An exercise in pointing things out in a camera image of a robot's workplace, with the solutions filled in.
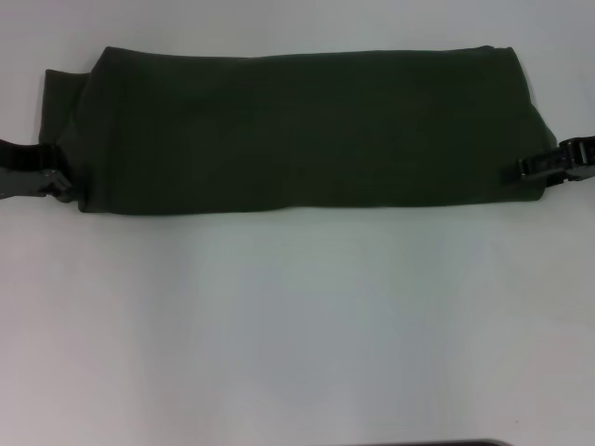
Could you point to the dark green printed t-shirt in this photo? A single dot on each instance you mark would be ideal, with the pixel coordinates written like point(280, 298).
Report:
point(302, 130)

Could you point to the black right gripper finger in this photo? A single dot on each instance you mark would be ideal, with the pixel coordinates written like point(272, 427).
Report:
point(534, 168)

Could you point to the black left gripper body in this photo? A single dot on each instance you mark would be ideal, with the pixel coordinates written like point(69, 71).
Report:
point(23, 169)

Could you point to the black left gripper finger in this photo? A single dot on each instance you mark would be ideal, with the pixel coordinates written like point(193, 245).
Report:
point(62, 191)
point(61, 160)

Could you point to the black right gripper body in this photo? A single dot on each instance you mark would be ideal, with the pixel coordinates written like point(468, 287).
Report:
point(578, 158)

